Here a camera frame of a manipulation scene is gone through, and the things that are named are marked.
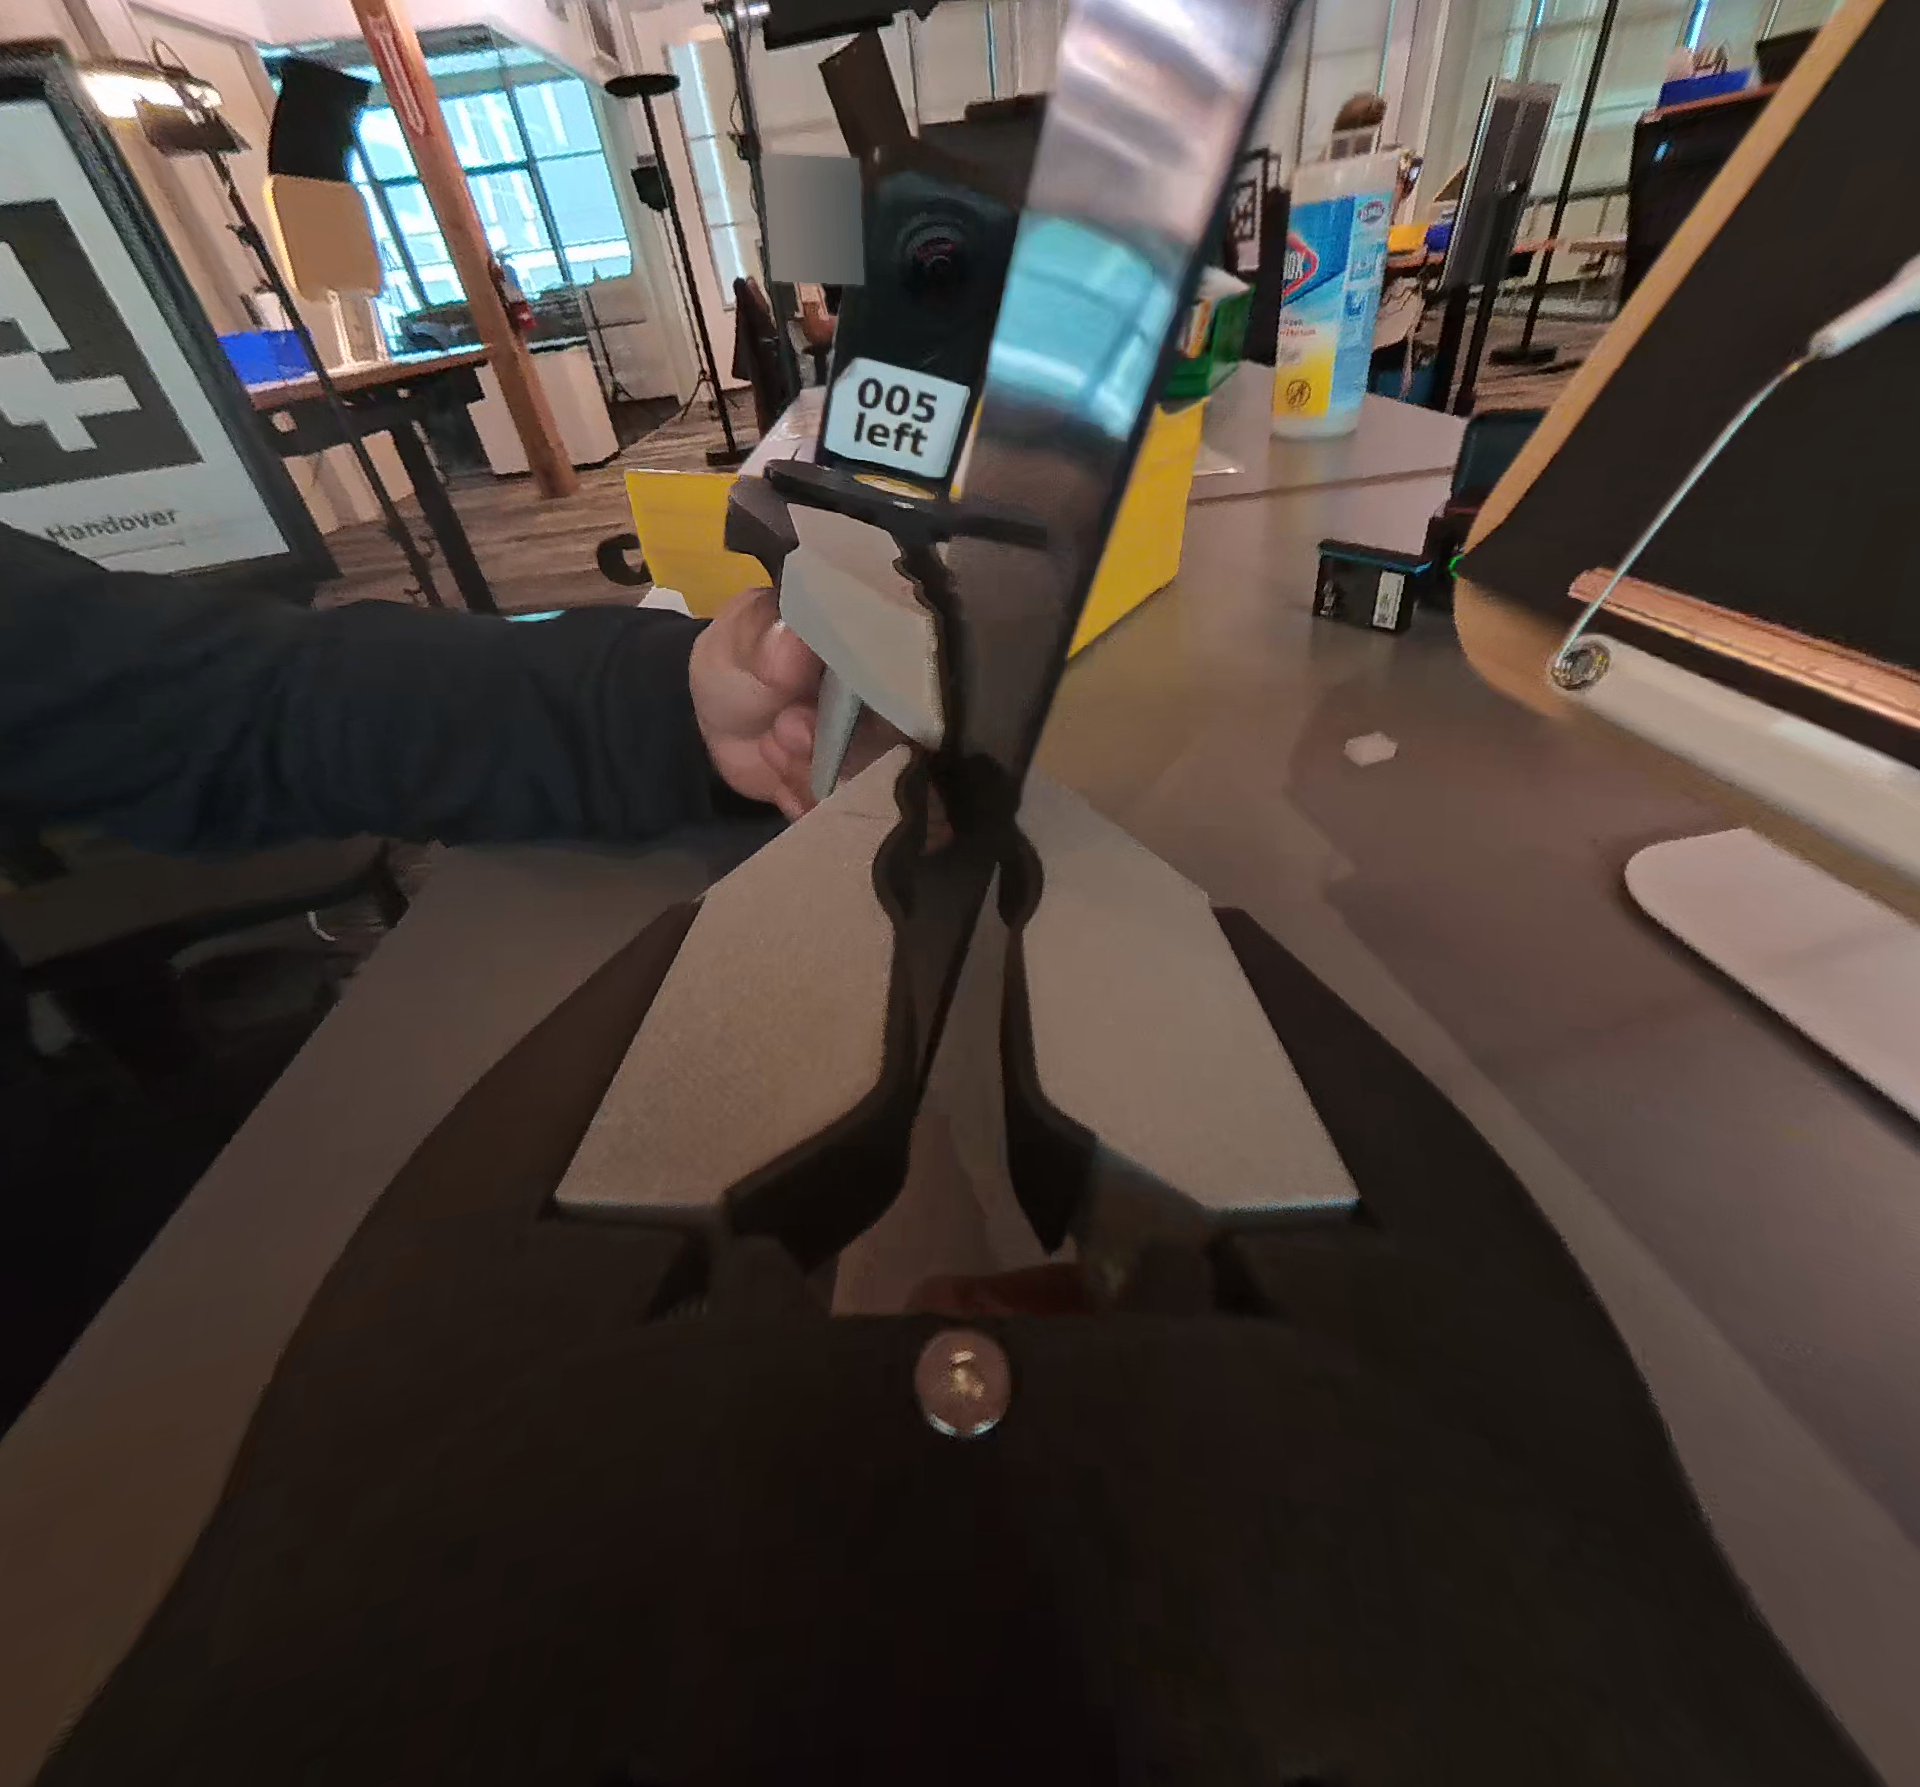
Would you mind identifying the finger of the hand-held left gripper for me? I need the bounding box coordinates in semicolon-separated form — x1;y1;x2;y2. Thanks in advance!
777;508;966;758

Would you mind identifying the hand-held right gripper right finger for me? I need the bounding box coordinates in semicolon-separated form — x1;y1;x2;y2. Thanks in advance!
996;773;1359;1255

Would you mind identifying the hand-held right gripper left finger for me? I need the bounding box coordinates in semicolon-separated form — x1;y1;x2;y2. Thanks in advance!
555;746;961;1270

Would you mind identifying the black smartphone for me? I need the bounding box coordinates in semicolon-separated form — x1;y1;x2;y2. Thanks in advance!
900;0;1344;1145

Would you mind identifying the person's left forearm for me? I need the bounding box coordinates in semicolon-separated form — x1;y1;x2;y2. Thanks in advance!
0;518;714;858

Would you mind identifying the person's left hand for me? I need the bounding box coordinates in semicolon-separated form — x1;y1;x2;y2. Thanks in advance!
687;591;824;821

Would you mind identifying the dark hanging jacket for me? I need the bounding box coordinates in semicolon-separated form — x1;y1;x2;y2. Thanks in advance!
731;271;800;438

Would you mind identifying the dark brown panel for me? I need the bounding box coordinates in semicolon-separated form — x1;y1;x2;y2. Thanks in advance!
817;24;919;160

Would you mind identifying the green storage bin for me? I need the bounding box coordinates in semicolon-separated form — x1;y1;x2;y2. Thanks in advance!
1158;264;1260;406

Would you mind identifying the yellow storage bin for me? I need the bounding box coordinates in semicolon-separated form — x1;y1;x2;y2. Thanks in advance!
622;400;1205;658

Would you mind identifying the white cabinet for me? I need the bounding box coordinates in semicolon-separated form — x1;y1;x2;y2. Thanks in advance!
472;340;623;476

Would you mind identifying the white wipes canister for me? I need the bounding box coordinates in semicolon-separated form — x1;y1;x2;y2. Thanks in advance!
1271;153;1403;442

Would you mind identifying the reddish wooden pillar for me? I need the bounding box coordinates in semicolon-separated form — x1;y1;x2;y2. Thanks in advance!
297;0;585;503

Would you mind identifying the small black battery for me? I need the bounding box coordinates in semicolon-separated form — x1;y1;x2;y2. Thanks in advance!
1313;540;1434;635

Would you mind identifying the wooden top desk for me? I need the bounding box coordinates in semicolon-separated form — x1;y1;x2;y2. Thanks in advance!
241;343;504;615

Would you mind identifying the dark zip case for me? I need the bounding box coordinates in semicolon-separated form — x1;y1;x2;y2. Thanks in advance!
1423;407;1547;575

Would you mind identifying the framed sign on stand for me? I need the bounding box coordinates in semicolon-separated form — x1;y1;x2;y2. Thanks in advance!
1432;76;1565;379

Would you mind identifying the beige reflector panel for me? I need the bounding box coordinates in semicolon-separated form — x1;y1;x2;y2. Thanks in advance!
267;174;387;300

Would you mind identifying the black photo flag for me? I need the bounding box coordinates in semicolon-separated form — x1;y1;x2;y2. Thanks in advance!
267;53;375;182

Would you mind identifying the framed marker sign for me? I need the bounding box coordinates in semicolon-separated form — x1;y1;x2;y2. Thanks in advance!
0;44;344;586

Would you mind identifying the black cabinet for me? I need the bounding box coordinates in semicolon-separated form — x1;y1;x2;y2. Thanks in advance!
1628;99;1787;305

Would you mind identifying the black board with wooden rim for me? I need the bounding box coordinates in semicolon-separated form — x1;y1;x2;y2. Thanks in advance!
1452;0;1920;769

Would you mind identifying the wire page holder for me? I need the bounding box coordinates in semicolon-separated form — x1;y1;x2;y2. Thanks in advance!
1545;264;1920;694

